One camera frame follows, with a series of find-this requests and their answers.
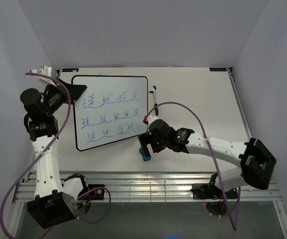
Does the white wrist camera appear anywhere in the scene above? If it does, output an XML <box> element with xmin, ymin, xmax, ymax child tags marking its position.
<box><xmin>143</xmin><ymin>116</ymin><xmax>159</xmax><ymax>125</ymax></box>
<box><xmin>30</xmin><ymin>65</ymin><xmax>57</xmax><ymax>86</ymax></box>

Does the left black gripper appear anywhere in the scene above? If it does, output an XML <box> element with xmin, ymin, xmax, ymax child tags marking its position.
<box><xmin>44</xmin><ymin>78</ymin><xmax>88</xmax><ymax>116</ymax></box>

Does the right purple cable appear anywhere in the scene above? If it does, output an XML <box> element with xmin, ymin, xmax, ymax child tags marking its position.
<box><xmin>144</xmin><ymin>101</ymin><xmax>241</xmax><ymax>232</ymax></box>

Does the white whiteboard black frame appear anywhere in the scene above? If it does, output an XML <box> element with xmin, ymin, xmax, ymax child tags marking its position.
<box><xmin>71</xmin><ymin>75</ymin><xmax>149</xmax><ymax>151</ymax></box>

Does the blue corner label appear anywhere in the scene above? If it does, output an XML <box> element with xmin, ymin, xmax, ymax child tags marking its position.
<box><xmin>209</xmin><ymin>67</ymin><xmax>227</xmax><ymax>72</ymax></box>
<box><xmin>62</xmin><ymin>68</ymin><xmax>79</xmax><ymax>73</ymax></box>

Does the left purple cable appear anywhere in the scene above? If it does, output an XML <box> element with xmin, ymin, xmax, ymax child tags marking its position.
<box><xmin>0</xmin><ymin>71</ymin><xmax>111</xmax><ymax>239</ymax></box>

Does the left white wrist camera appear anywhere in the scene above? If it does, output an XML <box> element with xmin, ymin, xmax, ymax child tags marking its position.
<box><xmin>30</xmin><ymin>65</ymin><xmax>57</xmax><ymax>86</ymax></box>

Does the purple cable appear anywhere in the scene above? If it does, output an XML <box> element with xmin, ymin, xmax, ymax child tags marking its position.
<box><xmin>0</xmin><ymin>71</ymin><xmax>111</xmax><ymax>239</ymax></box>
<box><xmin>144</xmin><ymin>101</ymin><xmax>241</xmax><ymax>232</ymax></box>

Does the aluminium rail frame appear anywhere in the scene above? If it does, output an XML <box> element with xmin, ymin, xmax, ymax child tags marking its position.
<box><xmin>12</xmin><ymin>172</ymin><xmax>282</xmax><ymax>203</ymax></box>

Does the blue corner label right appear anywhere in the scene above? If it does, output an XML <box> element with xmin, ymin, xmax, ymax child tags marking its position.
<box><xmin>209</xmin><ymin>67</ymin><xmax>227</xmax><ymax>72</ymax></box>

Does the blue corner label left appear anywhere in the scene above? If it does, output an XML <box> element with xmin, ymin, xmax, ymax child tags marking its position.
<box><xmin>62</xmin><ymin>68</ymin><xmax>79</xmax><ymax>73</ymax></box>

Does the blue bone-shaped eraser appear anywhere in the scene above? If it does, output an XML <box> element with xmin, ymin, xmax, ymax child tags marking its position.
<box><xmin>139</xmin><ymin>147</ymin><xmax>151</xmax><ymax>162</ymax></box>

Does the black wire whiteboard stand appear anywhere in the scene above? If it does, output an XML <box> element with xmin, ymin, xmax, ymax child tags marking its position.
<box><xmin>149</xmin><ymin>85</ymin><xmax>159</xmax><ymax>116</ymax></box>

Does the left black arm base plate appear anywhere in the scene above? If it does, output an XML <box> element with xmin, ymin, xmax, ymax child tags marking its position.
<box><xmin>85</xmin><ymin>184</ymin><xmax>105</xmax><ymax>200</ymax></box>

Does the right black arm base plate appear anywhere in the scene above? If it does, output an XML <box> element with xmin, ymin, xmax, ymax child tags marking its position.
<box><xmin>190</xmin><ymin>184</ymin><xmax>238</xmax><ymax>200</ymax></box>

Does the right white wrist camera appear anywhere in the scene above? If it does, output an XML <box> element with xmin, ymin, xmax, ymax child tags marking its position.
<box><xmin>143</xmin><ymin>116</ymin><xmax>159</xmax><ymax>125</ymax></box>

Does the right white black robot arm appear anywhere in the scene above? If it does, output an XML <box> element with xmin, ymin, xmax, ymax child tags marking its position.
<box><xmin>138</xmin><ymin>117</ymin><xmax>277</xmax><ymax>200</ymax></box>

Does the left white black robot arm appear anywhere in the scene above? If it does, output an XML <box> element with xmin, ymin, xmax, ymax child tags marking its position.
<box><xmin>20</xmin><ymin>83</ymin><xmax>90</xmax><ymax>229</ymax></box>

